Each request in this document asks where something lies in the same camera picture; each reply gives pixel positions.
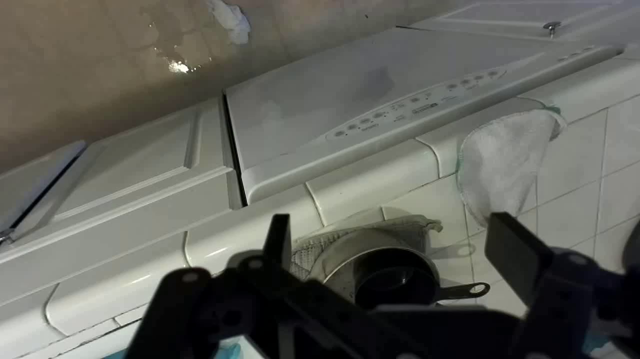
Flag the black pan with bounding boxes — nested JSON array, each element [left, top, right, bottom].
[[293, 215, 444, 311]]

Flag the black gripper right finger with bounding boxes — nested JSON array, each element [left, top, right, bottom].
[[484, 211, 640, 359]]

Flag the black measuring scoop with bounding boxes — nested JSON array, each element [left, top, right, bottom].
[[352, 261, 492, 311]]

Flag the white dishwasher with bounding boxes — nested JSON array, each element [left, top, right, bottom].
[[223, 26, 627, 205]]

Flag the white blue crumpled bag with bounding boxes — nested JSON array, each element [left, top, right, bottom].
[[205, 0, 255, 45]]

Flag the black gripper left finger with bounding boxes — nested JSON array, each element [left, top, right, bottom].
[[126, 211, 429, 359]]

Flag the white folded towel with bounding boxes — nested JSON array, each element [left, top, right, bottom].
[[456, 97, 569, 227]]

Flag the white base cabinet door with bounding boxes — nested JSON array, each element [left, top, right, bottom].
[[409, 0, 640, 40]]

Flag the white sink cabinet front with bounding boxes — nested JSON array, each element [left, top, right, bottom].
[[0, 97, 245, 247]]

